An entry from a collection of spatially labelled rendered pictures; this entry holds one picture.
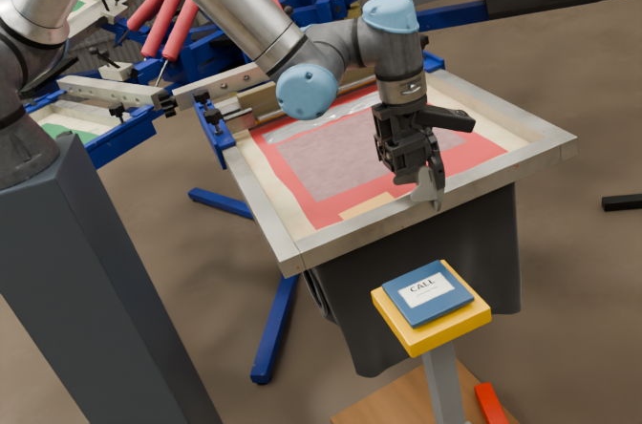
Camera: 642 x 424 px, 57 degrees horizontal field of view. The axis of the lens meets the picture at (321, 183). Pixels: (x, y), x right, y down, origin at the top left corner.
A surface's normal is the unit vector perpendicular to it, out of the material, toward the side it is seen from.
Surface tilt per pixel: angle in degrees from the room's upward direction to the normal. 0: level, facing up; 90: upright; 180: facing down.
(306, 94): 90
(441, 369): 90
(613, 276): 0
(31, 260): 90
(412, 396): 0
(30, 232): 90
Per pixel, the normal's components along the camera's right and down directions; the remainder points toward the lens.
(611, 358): -0.22, -0.83
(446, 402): 0.34, 0.42
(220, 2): -0.14, 0.51
